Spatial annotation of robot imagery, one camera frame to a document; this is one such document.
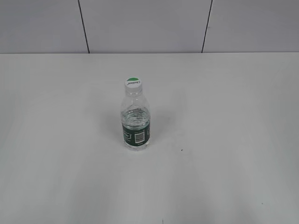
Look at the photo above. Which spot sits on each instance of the white green bottle cap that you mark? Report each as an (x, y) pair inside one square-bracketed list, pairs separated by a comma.
[(133, 85)]

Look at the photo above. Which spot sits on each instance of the clear green-label water bottle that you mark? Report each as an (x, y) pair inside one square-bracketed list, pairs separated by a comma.
[(135, 121)]

